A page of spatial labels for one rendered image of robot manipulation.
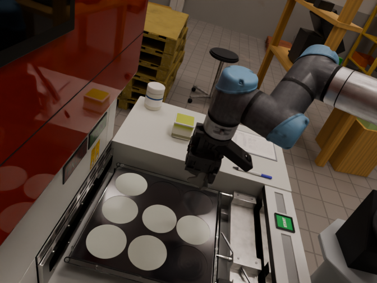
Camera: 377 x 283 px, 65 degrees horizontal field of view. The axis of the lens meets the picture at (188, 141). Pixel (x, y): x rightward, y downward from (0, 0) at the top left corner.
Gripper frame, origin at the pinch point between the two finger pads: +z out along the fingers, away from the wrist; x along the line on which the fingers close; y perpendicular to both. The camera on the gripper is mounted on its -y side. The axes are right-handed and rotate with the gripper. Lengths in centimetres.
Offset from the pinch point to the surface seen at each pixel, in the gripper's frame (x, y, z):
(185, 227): 6.0, 2.0, 12.2
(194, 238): 9.1, -1.0, 11.8
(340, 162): -165, -166, 113
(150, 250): 15.4, 10.7, 11.0
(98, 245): 16.5, 23.6, 10.8
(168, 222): 5.5, 7.0, 12.1
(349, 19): -178, -101, -10
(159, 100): -44.4, 18.2, 6.9
